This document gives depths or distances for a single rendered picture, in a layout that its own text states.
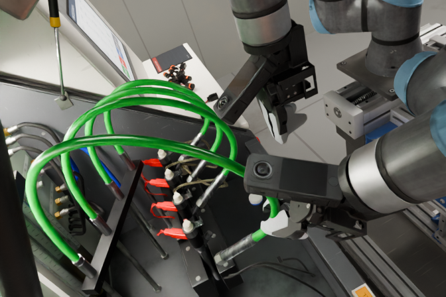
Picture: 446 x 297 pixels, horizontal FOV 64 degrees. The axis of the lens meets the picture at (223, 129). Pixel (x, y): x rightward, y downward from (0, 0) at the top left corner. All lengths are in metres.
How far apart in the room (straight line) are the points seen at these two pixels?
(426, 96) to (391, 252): 1.22
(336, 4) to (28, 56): 0.73
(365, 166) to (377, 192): 0.03
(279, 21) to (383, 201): 0.25
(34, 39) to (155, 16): 2.04
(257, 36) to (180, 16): 2.42
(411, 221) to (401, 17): 0.99
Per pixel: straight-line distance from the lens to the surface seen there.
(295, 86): 0.56
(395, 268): 1.61
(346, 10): 0.99
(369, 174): 0.38
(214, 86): 1.28
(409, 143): 0.35
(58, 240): 0.68
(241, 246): 0.61
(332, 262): 0.80
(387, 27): 1.00
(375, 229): 1.71
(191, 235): 0.73
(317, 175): 0.43
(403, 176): 0.36
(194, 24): 2.95
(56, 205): 0.95
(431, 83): 0.49
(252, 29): 0.48
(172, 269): 1.02
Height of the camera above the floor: 1.66
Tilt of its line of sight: 39 degrees down
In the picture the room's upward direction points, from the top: 21 degrees counter-clockwise
